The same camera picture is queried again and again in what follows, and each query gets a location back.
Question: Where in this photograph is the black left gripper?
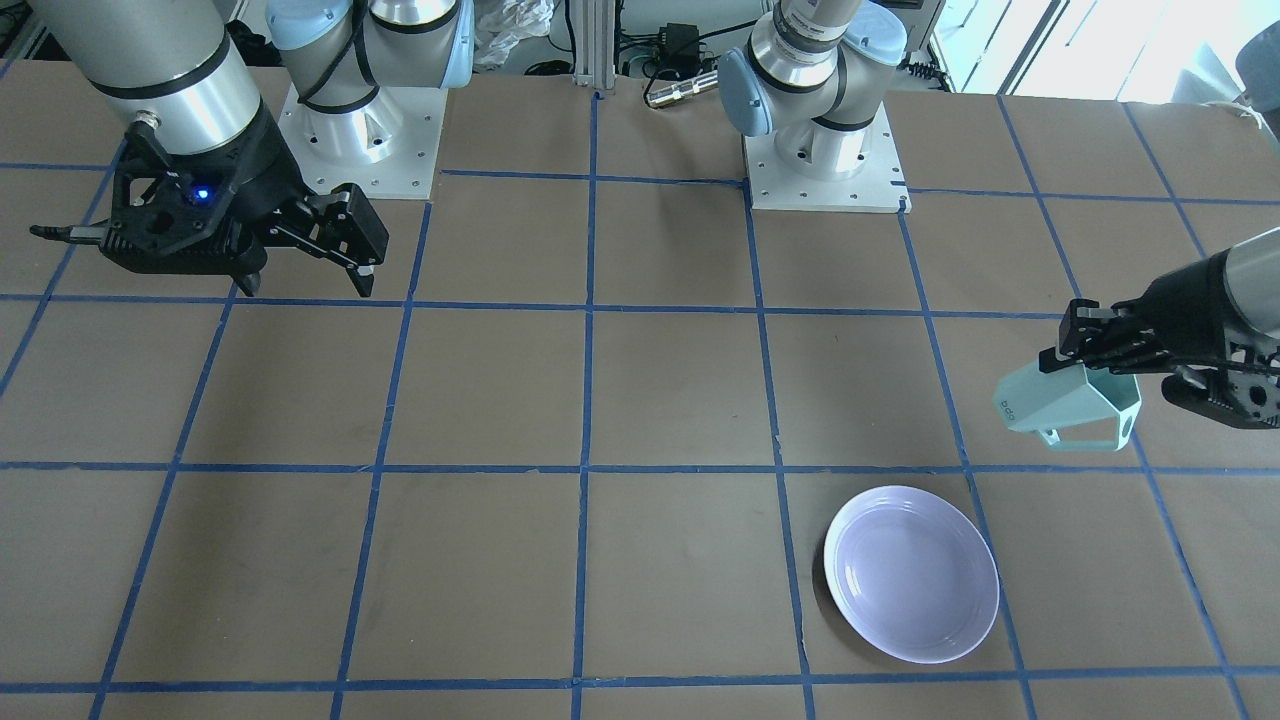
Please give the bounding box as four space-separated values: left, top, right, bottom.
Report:
1038 252 1251 375

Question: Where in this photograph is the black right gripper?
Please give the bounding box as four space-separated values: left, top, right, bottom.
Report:
100 104 390 299

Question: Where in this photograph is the mint green faceted cup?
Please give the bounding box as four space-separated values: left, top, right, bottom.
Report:
992 363 1143 452

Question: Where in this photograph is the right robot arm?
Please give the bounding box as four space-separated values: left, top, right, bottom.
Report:
29 1 475 299

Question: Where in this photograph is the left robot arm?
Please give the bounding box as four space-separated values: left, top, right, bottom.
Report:
717 1 1277 387

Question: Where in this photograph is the lavender round plate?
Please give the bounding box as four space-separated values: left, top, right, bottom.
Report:
820 486 1000 665

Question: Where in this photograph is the silver cylinder connector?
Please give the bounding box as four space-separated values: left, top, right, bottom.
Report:
643 69 719 110

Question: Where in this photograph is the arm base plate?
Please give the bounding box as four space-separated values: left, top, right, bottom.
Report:
278 87 449 201
742 104 913 214

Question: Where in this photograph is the aluminium frame post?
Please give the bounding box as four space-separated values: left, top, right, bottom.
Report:
564 1 622 97

